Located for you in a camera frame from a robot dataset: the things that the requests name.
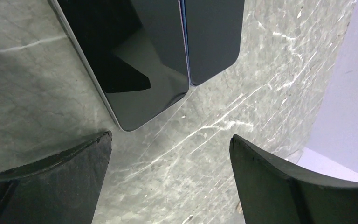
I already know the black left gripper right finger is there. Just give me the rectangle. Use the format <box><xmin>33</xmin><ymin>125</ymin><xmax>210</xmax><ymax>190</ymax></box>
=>
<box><xmin>229</xmin><ymin>135</ymin><xmax>358</xmax><ymax>224</ymax></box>

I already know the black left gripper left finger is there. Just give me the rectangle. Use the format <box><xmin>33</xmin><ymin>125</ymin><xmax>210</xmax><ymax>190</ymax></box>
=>
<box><xmin>0</xmin><ymin>131</ymin><xmax>112</xmax><ymax>224</ymax></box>

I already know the phone with black screen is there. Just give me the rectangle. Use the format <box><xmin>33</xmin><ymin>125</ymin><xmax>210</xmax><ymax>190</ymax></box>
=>
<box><xmin>180</xmin><ymin>0</ymin><xmax>245</xmax><ymax>86</ymax></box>

